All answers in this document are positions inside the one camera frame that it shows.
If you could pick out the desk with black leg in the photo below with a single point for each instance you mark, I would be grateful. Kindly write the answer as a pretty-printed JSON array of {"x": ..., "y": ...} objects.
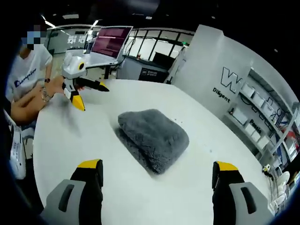
[{"x": 107, "y": 71}]

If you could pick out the person in white t-shirt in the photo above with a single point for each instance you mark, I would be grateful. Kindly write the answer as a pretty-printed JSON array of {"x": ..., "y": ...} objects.
[{"x": 25, "y": 68}]

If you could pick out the black monitor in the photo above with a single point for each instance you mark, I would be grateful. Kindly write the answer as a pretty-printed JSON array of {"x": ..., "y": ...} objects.
[{"x": 164, "y": 59}]

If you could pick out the person's left hand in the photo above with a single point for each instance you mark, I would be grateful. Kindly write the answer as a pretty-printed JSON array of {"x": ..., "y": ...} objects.
[{"x": 57, "y": 85}]

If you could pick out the grey metal shelving rack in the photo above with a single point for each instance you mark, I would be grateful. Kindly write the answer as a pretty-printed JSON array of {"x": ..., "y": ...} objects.
[{"x": 277, "y": 131}]

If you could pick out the open laptop with purple screen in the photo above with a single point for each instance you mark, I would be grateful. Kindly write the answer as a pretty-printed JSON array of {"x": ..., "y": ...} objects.
[{"x": 110, "y": 44}]

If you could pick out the grey towel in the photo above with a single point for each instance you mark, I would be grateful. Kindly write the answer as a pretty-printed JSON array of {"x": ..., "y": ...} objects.
[{"x": 154, "y": 138}]

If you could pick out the small yellow black gripper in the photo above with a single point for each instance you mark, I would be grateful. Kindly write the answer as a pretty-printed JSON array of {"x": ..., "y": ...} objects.
[{"x": 266, "y": 169}]

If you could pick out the black cabinet with label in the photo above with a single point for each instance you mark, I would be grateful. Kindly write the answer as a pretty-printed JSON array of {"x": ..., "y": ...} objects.
[{"x": 152, "y": 72}]

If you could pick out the black wristwatch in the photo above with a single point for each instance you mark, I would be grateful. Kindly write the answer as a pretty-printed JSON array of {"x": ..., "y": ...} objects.
[{"x": 47, "y": 80}]

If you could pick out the white printed bag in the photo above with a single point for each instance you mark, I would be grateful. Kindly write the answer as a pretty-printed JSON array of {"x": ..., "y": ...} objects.
[{"x": 17, "y": 154}]

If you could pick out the row of white storage boxes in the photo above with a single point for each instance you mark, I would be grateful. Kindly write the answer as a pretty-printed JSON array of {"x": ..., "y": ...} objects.
[{"x": 248, "y": 92}]

